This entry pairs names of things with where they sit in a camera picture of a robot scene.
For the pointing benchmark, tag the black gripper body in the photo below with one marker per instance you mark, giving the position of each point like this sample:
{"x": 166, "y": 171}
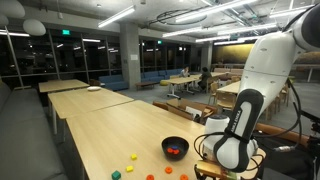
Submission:
{"x": 199, "y": 176}

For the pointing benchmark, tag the red wooden disc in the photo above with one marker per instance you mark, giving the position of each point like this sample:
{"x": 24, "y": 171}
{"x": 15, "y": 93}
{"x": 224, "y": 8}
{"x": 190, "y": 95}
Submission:
{"x": 176, "y": 151}

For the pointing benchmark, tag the red-orange wooden disc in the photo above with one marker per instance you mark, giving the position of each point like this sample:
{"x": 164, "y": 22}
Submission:
{"x": 169, "y": 150}

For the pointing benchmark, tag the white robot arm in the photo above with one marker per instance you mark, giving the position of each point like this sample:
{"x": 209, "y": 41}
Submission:
{"x": 228, "y": 139}

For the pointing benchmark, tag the black bowl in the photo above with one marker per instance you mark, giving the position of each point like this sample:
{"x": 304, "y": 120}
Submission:
{"x": 182, "y": 144}

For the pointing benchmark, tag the red disc far left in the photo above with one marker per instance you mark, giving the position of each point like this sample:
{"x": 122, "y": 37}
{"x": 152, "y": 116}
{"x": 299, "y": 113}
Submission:
{"x": 183, "y": 177}

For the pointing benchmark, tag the orange disc centre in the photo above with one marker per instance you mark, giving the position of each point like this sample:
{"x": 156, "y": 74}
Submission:
{"x": 168, "y": 170}

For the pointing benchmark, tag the orange disc under gripper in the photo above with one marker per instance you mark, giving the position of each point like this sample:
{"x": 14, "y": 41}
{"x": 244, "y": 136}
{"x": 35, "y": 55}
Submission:
{"x": 150, "y": 177}

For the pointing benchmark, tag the yellow cube far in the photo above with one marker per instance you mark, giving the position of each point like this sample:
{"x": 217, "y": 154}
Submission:
{"x": 133, "y": 156}

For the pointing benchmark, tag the yellow cube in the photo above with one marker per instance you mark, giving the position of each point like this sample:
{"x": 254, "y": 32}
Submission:
{"x": 129, "y": 168}
{"x": 133, "y": 156}

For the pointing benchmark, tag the yellow cube near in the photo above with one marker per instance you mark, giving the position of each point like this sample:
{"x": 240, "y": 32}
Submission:
{"x": 129, "y": 168}

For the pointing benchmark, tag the green cube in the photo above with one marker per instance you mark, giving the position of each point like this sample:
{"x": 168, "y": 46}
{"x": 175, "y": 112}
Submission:
{"x": 116, "y": 175}

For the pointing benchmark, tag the brown leather chair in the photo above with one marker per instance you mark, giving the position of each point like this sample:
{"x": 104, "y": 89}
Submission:
{"x": 291, "y": 136}

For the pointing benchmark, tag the seated person dark jacket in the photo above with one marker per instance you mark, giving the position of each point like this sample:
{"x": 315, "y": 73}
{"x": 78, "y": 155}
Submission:
{"x": 203, "y": 78}

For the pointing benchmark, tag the seated person white shirt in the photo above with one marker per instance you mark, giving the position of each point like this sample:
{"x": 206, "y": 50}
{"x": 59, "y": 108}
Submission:
{"x": 185, "y": 72}

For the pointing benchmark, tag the blue sofa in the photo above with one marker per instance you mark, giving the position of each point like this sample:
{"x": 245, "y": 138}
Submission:
{"x": 114, "y": 82}

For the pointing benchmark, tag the white plate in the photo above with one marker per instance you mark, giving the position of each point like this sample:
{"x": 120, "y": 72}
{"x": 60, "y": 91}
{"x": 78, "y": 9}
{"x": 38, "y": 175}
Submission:
{"x": 94, "y": 88}

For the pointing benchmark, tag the wooden table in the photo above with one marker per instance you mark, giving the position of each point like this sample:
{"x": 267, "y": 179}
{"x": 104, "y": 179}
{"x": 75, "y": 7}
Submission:
{"x": 57, "y": 86}
{"x": 75, "y": 102}

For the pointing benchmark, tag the grey sofa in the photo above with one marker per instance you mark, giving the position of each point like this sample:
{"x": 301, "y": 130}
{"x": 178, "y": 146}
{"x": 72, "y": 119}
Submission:
{"x": 27, "y": 149}

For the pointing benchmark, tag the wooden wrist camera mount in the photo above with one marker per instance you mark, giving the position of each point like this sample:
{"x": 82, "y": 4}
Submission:
{"x": 214, "y": 171}

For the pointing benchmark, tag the black camera tripod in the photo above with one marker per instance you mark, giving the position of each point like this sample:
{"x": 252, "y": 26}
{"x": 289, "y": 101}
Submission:
{"x": 313, "y": 142}

